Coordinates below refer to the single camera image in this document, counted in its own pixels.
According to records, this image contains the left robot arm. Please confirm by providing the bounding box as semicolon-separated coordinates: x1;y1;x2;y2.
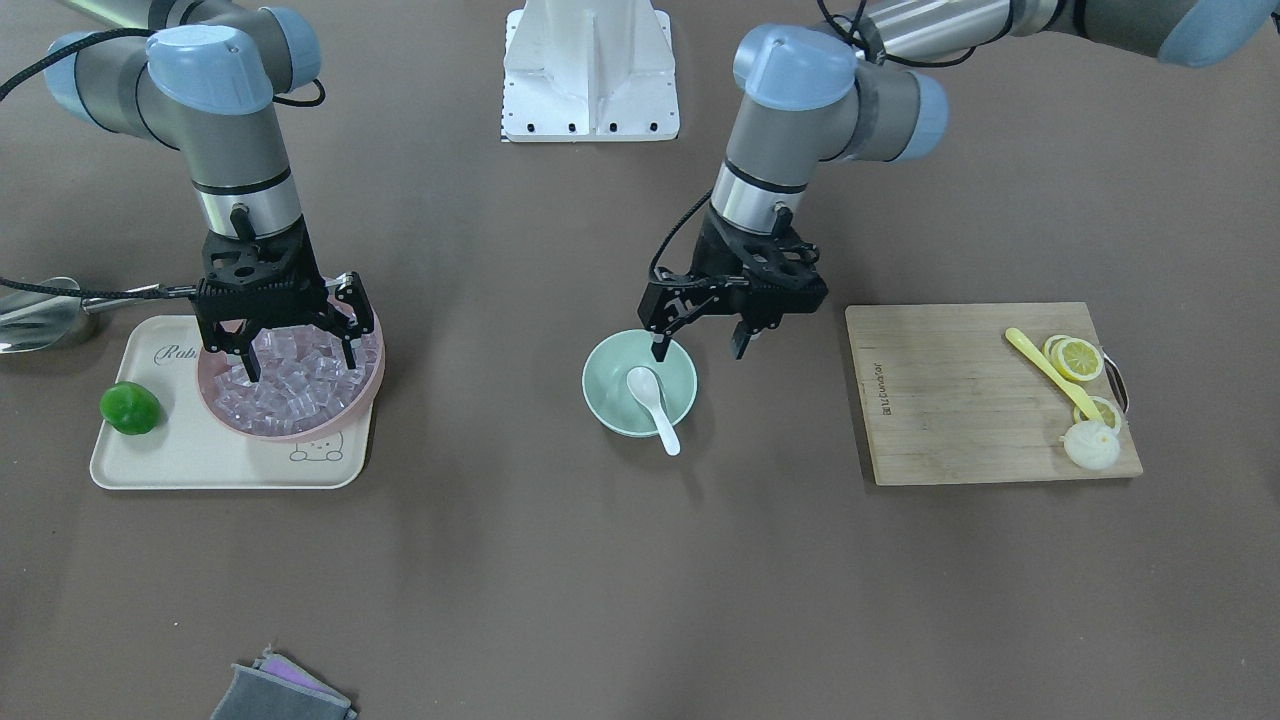
637;1;1277;361

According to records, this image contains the yellow plastic spoon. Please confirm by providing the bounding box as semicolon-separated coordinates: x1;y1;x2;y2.
1004;327;1105;421

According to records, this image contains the grey folded cloth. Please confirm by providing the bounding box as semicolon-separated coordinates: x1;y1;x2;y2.
211;648;358;719

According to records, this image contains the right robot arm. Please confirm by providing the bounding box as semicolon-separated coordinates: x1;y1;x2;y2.
45;1;375;380

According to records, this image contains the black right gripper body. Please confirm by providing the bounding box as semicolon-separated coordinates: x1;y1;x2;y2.
192;218;376;354

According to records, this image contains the metal ice scoop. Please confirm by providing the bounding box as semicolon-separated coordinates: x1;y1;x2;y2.
1;284;196;354

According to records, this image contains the lemon slice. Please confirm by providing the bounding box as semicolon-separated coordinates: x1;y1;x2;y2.
1071;396;1124;434
1046;336;1105;384

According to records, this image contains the cream plastic tray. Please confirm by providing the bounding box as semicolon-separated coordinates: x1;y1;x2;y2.
90;315;385;489

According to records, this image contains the white ceramic spoon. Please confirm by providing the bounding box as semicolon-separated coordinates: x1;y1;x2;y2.
626;366;682;456

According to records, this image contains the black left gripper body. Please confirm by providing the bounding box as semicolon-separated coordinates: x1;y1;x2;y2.
637;208;828;337

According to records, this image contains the green ceramic bowl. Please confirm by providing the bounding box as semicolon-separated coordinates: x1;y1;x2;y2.
581;329;699;438

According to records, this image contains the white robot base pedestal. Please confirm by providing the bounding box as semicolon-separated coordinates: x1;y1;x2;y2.
500;1;681;143

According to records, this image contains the pink bowl of ice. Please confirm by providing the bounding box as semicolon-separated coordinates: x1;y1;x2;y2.
197;325;385;442

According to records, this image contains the green lime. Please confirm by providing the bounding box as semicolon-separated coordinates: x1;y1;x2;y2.
99;380;163;436

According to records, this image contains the wooden cutting board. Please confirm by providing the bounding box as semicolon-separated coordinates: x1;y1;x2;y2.
845;302;1144;487

